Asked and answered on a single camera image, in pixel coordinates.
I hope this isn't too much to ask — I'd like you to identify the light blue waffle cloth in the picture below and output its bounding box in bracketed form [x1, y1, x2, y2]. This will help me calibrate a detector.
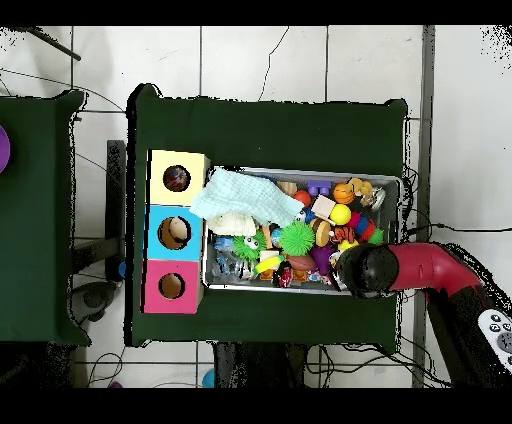
[189, 167, 305, 229]

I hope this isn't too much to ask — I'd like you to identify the cream waffle cloth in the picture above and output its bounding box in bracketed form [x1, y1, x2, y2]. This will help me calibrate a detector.
[207, 211, 257, 237]

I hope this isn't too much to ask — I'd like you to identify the colourful patterned cloth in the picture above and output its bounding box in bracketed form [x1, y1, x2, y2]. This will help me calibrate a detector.
[163, 164, 192, 192]

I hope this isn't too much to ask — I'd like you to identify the shallow metal mesh bin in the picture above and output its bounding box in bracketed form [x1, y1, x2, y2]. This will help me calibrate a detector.
[201, 165, 404, 298]

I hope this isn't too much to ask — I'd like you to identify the wooden box with three holes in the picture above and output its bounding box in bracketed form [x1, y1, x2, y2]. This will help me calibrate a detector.
[139, 149, 212, 315]

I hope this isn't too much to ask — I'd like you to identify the green spiky toy with eyes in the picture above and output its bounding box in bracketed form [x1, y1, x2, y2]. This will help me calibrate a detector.
[231, 231, 267, 261]

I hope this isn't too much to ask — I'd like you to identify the large green spiky ball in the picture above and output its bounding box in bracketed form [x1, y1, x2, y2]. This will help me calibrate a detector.
[278, 220, 316, 257]

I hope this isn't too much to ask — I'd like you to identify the wooden cube block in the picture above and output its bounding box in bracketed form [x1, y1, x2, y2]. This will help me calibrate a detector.
[310, 194, 337, 221]

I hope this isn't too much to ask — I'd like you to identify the wooden toy burger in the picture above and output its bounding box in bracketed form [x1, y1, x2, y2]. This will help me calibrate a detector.
[310, 217, 332, 248]

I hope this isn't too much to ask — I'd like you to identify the dark green table cloth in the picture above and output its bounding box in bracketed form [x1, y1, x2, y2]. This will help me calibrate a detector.
[125, 82, 410, 348]
[0, 89, 91, 347]

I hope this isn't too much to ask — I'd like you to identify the yellow ball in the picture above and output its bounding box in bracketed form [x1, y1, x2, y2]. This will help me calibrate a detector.
[329, 203, 352, 226]

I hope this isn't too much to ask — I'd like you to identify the small orange basketball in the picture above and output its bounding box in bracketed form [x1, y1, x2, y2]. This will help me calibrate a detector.
[332, 182, 356, 205]

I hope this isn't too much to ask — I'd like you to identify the orange plush toy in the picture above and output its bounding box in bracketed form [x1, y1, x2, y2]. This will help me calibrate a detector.
[346, 177, 375, 197]

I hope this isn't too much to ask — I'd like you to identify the grey round base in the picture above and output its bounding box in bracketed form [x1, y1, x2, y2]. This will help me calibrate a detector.
[69, 279, 117, 325]

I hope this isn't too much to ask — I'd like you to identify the dark rod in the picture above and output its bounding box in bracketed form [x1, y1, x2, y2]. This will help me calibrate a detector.
[23, 26, 82, 62]

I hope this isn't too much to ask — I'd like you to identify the purple round disc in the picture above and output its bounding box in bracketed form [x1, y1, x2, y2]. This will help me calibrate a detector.
[0, 124, 12, 175]

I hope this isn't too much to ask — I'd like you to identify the black post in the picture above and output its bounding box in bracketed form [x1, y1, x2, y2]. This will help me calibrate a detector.
[105, 139, 128, 281]

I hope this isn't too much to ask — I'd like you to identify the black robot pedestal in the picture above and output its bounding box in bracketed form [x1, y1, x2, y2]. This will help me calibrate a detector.
[213, 341, 309, 389]

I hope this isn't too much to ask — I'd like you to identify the black floor cable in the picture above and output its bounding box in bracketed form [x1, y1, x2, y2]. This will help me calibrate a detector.
[403, 222, 512, 247]

